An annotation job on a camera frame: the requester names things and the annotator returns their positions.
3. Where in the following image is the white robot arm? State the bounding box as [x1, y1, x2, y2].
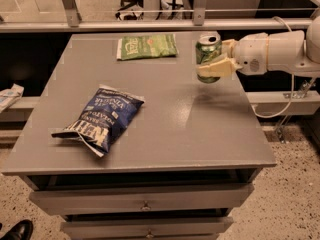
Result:
[196, 17, 320, 78]

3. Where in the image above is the green jalapeno chip bag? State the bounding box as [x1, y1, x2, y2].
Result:
[116, 34, 178, 61]

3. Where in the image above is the white packet on ledge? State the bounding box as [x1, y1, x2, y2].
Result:
[0, 84, 24, 113]

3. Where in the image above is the black leather shoe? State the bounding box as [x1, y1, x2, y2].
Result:
[0, 220, 34, 240]

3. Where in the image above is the blue kettle chip bag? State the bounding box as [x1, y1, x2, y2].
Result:
[51, 85, 145, 157]

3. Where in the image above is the white cable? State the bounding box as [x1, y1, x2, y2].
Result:
[252, 16, 296, 120]

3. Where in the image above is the upper grey drawer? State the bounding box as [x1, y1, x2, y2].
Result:
[29, 183, 254, 215]

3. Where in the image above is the green soda can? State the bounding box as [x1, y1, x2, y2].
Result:
[195, 31, 222, 68]

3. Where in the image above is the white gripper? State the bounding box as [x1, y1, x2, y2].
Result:
[197, 33, 268, 78]

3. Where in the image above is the grey drawer cabinet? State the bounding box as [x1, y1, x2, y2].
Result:
[3, 32, 275, 224]

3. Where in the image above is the metal railing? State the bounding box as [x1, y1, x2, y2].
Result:
[0, 0, 320, 33]

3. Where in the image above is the lower grey drawer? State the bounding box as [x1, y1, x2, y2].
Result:
[61, 217, 233, 240]

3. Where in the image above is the grey drawer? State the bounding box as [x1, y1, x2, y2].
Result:
[29, 183, 254, 215]
[61, 217, 233, 240]

